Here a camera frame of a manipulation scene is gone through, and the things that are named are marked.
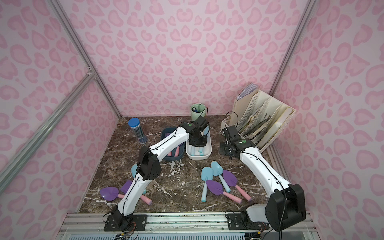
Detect white storage box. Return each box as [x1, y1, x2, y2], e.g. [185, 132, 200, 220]
[186, 126, 212, 160]

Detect dark teal storage box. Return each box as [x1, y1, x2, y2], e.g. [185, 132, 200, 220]
[161, 127, 186, 162]

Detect blue shovel vertical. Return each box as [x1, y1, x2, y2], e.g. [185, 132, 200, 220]
[201, 167, 213, 203]

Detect square purple shovel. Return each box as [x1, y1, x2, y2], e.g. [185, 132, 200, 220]
[119, 179, 153, 206]

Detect round purple shovel pink handle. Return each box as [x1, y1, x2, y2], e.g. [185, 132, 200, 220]
[100, 187, 125, 201]

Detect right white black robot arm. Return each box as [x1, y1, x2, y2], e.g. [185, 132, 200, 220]
[219, 126, 307, 232]

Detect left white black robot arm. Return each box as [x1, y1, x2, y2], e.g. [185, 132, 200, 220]
[107, 117, 209, 225]

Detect green pen cup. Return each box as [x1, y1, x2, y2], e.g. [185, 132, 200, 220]
[190, 103, 208, 121]

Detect blue shovel right angled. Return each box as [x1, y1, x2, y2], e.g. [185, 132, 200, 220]
[211, 161, 231, 193]

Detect white file organizer rack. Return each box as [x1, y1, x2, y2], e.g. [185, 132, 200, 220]
[221, 83, 296, 152]

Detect pointed purple shovel right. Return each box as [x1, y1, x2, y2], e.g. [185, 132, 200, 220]
[206, 180, 242, 204]

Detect blue lid pen tube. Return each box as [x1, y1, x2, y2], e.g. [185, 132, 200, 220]
[128, 118, 148, 144]

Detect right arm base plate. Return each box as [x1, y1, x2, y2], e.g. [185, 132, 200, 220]
[225, 212, 270, 231]

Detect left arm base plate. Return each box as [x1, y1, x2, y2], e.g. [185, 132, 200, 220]
[104, 215, 148, 232]

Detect aluminium frame rail front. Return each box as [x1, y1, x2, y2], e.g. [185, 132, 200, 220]
[56, 211, 319, 240]

